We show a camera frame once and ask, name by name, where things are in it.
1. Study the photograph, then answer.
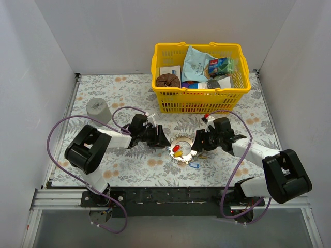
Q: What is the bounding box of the floral patterned table mat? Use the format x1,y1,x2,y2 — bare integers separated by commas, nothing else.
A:
50,73,281,187

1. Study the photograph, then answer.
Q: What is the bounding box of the white box in basket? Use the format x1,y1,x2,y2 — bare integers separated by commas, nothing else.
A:
159,65,181,78

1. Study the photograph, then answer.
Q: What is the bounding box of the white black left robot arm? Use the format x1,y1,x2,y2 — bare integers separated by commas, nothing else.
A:
64,114,171,207

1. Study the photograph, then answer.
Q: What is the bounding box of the yellow key tag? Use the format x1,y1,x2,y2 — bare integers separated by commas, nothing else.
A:
173,150,184,158

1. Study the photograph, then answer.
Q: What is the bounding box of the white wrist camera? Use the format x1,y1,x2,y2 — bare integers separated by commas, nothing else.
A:
201,116,215,132
145,113,156,126

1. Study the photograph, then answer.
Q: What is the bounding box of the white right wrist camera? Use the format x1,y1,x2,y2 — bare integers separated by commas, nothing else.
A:
201,116,215,132

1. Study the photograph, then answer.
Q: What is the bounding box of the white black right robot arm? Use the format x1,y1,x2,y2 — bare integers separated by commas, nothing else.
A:
191,117,312,205

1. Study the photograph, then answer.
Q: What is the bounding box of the red key tag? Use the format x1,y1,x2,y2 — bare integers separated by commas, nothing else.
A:
172,145,180,152

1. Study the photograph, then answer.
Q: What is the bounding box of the green sponge pack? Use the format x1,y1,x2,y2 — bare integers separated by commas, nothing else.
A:
208,57,235,77

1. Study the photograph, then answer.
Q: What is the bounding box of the light blue chips bag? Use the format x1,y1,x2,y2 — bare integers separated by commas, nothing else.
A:
182,46,216,82

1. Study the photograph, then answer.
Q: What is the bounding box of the yellow plastic shopping basket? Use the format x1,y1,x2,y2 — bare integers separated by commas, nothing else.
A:
151,42,251,113

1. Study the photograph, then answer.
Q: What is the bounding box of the brown round pouch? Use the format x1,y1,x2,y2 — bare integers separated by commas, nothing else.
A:
156,73,180,88

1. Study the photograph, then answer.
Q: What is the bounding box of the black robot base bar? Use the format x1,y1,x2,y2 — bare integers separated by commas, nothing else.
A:
80,187,265,218

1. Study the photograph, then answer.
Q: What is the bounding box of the white paper item in basket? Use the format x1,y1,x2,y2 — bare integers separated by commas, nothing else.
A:
207,76,232,89

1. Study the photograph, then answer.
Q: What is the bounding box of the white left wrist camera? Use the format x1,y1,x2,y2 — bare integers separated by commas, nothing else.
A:
145,113,156,126

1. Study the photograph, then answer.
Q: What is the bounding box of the grey cylinder block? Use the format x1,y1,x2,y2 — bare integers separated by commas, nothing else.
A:
86,98,112,124

